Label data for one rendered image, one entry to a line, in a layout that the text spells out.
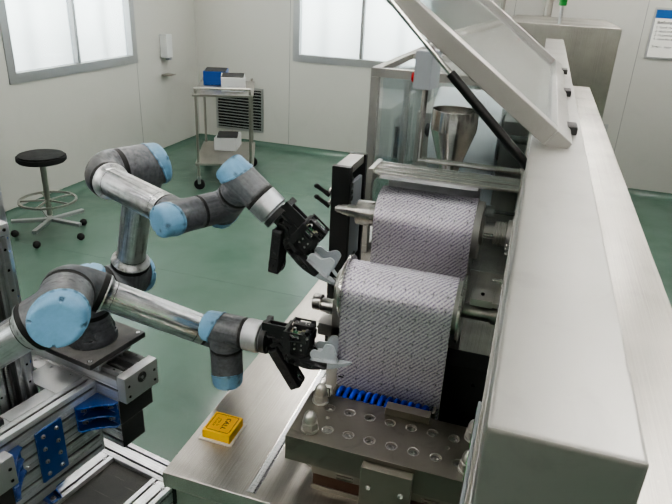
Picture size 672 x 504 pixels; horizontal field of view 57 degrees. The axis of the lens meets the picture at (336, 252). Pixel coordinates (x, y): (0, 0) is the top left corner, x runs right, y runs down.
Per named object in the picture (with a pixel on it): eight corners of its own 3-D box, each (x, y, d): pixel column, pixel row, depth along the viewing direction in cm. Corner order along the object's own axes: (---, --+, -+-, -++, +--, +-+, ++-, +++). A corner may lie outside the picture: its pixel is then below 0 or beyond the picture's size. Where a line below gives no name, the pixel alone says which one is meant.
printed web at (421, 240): (375, 345, 178) (390, 178, 158) (456, 362, 172) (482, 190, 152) (334, 429, 144) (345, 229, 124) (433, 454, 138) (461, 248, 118)
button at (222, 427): (216, 418, 146) (216, 410, 145) (243, 425, 145) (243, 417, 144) (202, 437, 140) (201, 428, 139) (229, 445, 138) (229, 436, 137)
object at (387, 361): (336, 386, 140) (340, 316, 133) (439, 411, 134) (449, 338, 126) (336, 388, 140) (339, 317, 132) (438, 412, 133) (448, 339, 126)
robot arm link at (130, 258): (95, 286, 195) (106, 139, 162) (138, 273, 205) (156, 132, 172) (113, 311, 189) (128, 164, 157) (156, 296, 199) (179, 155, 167)
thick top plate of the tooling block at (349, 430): (311, 411, 140) (312, 389, 137) (490, 456, 129) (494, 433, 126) (284, 458, 126) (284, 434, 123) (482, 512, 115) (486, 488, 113)
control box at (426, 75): (416, 84, 173) (420, 47, 169) (438, 87, 170) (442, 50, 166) (406, 87, 168) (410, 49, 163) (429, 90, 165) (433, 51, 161)
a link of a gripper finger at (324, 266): (346, 277, 133) (317, 246, 133) (329, 293, 136) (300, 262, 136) (351, 272, 136) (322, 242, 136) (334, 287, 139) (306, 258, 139)
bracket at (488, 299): (472, 294, 130) (473, 286, 129) (500, 299, 128) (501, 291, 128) (469, 304, 126) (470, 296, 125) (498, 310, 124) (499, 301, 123)
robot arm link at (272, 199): (244, 214, 135) (259, 203, 142) (259, 229, 135) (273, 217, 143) (264, 192, 132) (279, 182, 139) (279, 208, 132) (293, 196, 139)
